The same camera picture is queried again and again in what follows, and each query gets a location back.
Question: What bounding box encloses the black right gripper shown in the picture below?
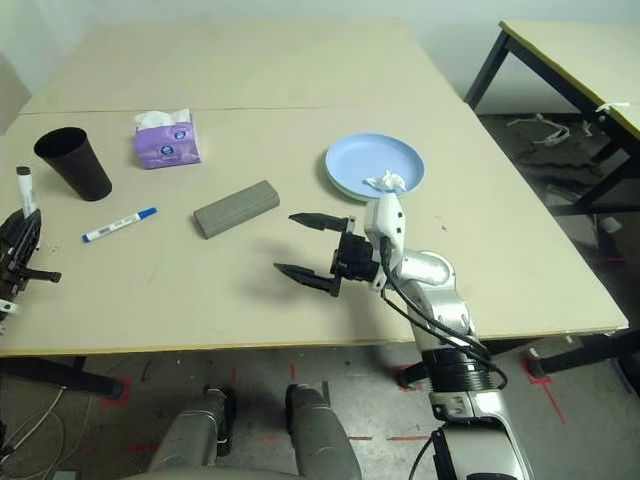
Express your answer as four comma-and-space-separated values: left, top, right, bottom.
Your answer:
273, 212, 386, 300

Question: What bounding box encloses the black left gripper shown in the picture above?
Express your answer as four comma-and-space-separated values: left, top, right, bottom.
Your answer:
0, 207, 62, 321

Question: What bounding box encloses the white marker black cap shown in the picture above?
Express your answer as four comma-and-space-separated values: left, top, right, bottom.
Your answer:
15, 166, 37, 219

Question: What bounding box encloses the grey glasses case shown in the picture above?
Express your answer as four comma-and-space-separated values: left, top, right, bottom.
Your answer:
193, 180, 280, 241

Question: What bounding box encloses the white tissue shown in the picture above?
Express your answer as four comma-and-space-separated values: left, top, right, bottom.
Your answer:
362, 169, 407, 194

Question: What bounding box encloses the blue plastic plate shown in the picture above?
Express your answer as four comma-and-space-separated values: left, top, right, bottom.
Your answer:
325, 131, 427, 199

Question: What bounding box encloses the black plastic cup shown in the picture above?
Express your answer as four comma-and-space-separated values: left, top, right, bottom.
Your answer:
33, 126, 113, 203

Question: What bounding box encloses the white marker blue cap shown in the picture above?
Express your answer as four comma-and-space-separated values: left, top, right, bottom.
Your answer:
81, 206, 160, 245

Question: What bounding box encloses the black metal table foot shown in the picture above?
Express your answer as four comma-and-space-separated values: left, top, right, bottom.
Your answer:
397, 363, 427, 392
0, 355, 124, 401
524, 332, 626, 379

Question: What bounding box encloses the purple tissue pack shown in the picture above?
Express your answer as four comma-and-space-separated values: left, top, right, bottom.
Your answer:
132, 107, 204, 170

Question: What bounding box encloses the grey right robot leg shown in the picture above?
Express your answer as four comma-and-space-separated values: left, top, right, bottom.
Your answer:
285, 383, 362, 480

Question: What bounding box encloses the grey robot leg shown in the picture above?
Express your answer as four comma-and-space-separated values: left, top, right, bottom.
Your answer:
149, 384, 236, 474
285, 383, 362, 480

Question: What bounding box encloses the grey left robot leg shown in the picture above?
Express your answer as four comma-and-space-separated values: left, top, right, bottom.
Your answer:
149, 384, 236, 474

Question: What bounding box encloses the white floor debris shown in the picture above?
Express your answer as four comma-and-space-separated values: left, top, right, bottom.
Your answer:
507, 112, 571, 148

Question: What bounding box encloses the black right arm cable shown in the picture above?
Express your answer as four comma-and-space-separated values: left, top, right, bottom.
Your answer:
377, 237, 509, 391

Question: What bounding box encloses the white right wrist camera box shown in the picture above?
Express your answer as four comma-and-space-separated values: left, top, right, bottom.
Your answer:
363, 192, 407, 291

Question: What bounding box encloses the white floor cable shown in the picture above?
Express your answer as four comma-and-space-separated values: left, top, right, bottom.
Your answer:
0, 387, 69, 466

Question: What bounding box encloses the table with black metal frame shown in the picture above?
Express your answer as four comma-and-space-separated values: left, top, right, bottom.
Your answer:
464, 19, 640, 216

